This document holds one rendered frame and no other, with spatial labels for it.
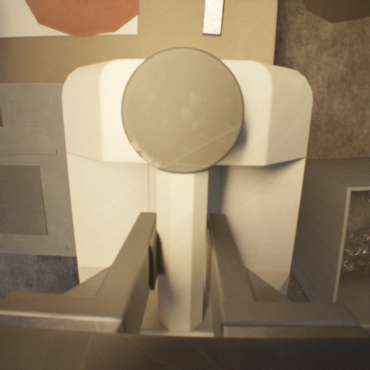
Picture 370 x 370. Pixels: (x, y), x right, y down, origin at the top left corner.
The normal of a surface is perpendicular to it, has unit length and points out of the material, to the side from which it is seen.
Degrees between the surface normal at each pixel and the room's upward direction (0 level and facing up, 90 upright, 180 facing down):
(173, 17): 0
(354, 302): 90
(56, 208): 0
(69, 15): 38
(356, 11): 0
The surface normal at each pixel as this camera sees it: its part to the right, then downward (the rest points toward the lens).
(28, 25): -0.03, 0.25
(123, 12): 0.34, 0.73
